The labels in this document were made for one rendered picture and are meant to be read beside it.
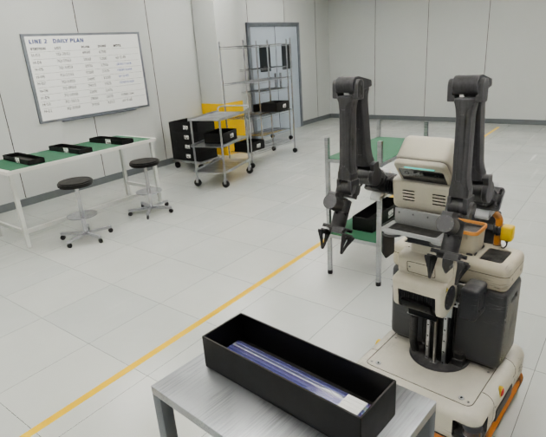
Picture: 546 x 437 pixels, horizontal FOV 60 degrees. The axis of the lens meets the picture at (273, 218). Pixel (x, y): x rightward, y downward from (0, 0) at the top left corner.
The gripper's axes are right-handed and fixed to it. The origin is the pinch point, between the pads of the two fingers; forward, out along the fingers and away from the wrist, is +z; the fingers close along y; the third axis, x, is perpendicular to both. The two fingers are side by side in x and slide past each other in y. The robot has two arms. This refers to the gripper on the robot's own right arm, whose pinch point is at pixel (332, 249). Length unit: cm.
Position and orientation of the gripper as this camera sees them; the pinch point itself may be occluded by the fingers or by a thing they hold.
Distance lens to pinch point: 184.1
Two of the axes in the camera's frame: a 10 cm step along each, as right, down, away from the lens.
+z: -2.5, 9.7, -0.1
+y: 7.5, 1.9, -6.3
